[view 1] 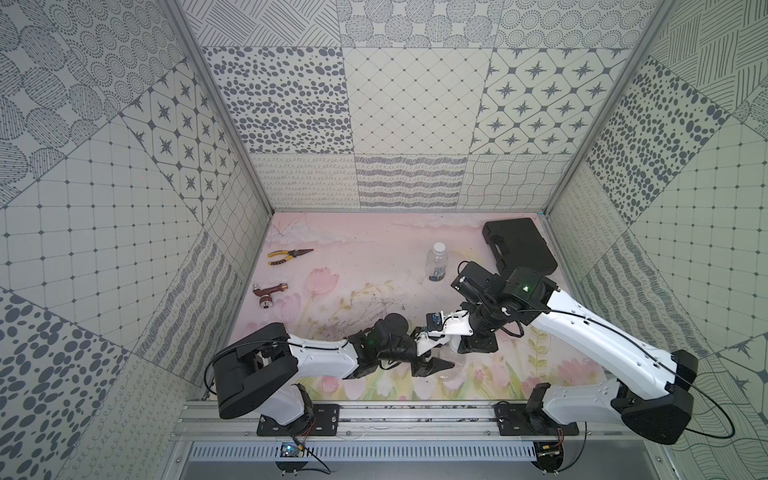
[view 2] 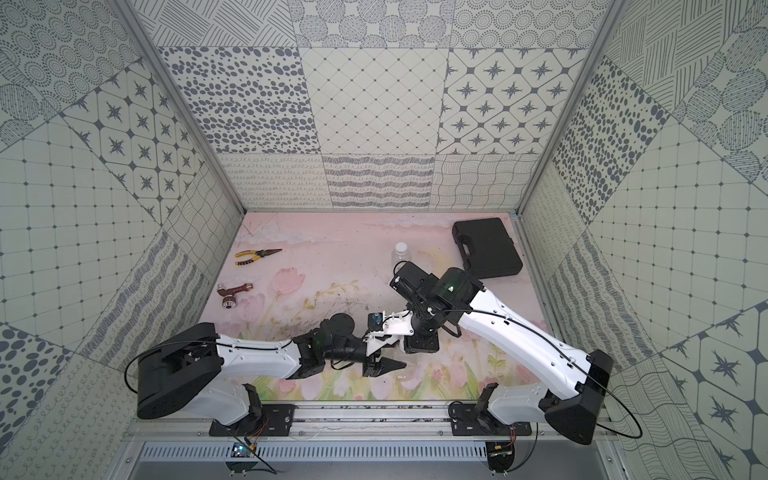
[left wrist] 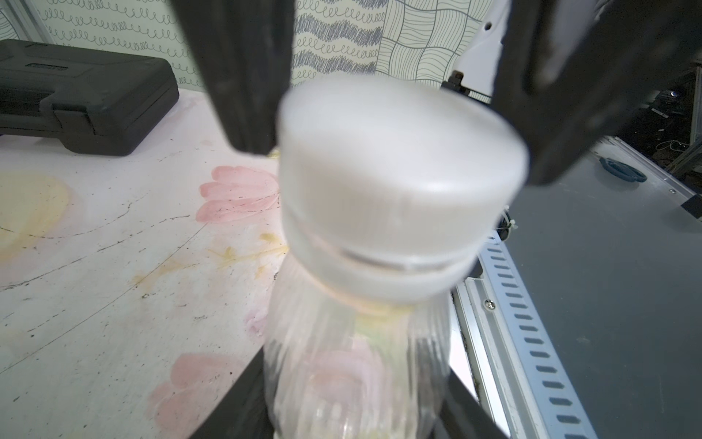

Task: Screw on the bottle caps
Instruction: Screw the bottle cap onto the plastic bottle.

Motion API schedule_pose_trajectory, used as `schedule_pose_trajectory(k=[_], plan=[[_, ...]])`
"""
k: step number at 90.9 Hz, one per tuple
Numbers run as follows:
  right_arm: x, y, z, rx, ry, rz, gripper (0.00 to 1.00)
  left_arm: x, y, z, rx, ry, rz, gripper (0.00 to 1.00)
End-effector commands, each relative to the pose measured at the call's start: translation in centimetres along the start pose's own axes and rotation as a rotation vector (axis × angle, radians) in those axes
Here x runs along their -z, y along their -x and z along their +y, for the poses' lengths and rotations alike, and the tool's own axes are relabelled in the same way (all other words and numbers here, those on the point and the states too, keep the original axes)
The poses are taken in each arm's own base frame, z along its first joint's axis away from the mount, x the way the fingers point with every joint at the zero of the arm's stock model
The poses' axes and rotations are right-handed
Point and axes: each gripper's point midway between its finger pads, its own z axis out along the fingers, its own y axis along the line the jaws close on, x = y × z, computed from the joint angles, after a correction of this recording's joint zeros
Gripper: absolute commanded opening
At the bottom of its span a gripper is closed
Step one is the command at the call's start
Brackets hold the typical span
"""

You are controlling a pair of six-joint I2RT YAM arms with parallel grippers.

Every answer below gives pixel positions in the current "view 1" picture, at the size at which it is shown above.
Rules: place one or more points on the black plastic tool case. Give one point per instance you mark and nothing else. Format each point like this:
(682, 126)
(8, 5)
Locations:
(517, 243)

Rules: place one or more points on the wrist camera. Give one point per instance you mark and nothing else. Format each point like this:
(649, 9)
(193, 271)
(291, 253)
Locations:
(456, 323)
(432, 335)

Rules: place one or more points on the short clear plastic bottle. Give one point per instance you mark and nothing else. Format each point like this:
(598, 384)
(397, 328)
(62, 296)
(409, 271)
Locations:
(437, 260)

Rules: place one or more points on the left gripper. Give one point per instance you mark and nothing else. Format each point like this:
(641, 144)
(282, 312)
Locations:
(417, 360)

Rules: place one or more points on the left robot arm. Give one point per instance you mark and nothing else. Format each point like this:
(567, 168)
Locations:
(260, 371)

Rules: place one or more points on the yellow handled pliers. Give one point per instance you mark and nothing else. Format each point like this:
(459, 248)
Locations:
(280, 257)

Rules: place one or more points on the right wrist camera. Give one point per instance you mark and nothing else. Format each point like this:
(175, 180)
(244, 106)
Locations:
(456, 323)

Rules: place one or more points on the right controller board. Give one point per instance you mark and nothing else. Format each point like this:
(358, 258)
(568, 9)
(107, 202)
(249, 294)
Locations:
(549, 456)

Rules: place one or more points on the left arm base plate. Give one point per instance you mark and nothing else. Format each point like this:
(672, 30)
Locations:
(322, 421)

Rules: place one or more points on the white slotted cable duct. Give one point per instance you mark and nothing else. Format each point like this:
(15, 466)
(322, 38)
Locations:
(364, 450)

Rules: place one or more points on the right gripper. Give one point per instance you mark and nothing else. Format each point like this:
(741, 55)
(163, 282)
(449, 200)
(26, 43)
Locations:
(476, 344)

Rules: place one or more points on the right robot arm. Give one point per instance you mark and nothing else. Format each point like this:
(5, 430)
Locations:
(650, 391)

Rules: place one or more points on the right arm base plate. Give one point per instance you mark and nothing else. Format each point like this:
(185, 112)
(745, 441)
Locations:
(512, 419)

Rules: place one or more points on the floral pink table mat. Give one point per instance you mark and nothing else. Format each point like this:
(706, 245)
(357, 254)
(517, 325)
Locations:
(367, 265)

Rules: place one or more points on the controller board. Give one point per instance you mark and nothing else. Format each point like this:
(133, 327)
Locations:
(290, 458)
(549, 456)

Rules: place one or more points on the aluminium mounting rail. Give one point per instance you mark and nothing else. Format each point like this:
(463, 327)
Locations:
(380, 420)

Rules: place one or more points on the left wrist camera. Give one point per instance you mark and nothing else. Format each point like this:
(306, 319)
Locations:
(432, 335)

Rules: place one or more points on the left controller board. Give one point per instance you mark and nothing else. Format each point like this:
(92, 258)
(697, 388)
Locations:
(290, 458)

